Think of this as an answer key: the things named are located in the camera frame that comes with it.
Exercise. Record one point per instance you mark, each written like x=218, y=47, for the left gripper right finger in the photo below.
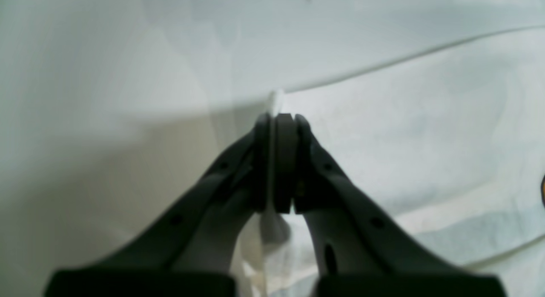
x=359, y=249

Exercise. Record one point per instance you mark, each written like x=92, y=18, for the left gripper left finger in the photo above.
x=187, y=251

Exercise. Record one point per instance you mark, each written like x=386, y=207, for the white printed T-shirt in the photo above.
x=451, y=144

